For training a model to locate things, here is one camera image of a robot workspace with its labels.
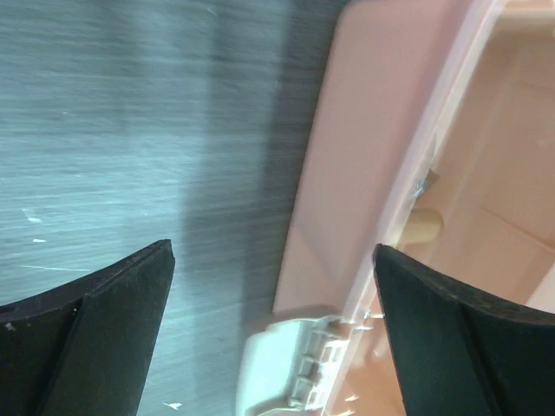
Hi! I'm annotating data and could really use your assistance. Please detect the wooden hammer handle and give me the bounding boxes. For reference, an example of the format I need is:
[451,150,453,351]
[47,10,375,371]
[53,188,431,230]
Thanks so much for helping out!
[395,208,444,246]

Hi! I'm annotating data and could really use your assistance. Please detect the pink plastic tool box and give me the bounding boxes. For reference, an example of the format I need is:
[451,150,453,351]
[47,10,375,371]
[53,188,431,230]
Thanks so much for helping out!
[272,1,554,415]

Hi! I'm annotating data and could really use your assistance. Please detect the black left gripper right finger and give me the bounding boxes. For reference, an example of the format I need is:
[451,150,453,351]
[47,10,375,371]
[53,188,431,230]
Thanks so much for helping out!
[374,244,554,415]

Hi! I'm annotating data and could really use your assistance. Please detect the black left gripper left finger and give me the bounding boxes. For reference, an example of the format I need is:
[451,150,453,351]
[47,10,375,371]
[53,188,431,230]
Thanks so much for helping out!
[1,239,175,416]

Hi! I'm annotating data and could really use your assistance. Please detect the grey tool box latch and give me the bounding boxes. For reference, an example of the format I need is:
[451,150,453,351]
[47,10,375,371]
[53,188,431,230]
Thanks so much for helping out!
[235,305,348,415]

